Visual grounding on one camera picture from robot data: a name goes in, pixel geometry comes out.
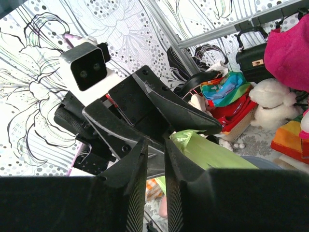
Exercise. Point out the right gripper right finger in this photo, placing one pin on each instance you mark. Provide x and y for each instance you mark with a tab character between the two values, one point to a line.
233	200

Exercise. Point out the orange checked towel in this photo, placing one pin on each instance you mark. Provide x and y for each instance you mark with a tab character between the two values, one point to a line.
153	190

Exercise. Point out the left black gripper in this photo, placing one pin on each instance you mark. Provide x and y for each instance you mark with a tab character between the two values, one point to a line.
110	127

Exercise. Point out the magenta hanging cloth bag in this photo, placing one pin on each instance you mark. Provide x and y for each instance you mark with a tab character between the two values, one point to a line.
287	55

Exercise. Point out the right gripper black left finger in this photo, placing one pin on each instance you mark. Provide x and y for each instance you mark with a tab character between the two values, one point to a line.
112	201

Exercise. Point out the green plastic trash bag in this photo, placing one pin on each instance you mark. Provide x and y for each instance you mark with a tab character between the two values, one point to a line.
207	154

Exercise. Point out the pink plush pig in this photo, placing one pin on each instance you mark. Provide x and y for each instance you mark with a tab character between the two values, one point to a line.
304	125

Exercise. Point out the pink glasses case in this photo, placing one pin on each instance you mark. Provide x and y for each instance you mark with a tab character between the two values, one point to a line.
163	212

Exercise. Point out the red folded cloth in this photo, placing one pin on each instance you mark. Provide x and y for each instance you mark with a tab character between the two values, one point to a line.
229	116

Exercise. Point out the white plush lamb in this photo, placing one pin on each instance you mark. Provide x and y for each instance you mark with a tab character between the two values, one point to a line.
276	104

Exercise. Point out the rainbow striped bag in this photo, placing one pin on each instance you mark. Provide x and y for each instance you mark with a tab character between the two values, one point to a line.
293	141

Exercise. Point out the blue plastic trash bin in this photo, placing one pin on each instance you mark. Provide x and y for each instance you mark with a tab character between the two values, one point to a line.
261	163

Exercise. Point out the colourful scarf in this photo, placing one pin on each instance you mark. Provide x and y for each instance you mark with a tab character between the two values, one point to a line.
228	90

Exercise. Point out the black leather handbag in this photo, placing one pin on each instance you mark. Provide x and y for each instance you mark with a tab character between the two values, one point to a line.
251	60

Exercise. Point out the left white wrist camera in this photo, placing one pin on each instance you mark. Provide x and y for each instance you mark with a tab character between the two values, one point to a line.
84	70

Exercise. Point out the cream canvas tote bag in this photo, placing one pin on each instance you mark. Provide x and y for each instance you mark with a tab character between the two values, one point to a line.
198	102

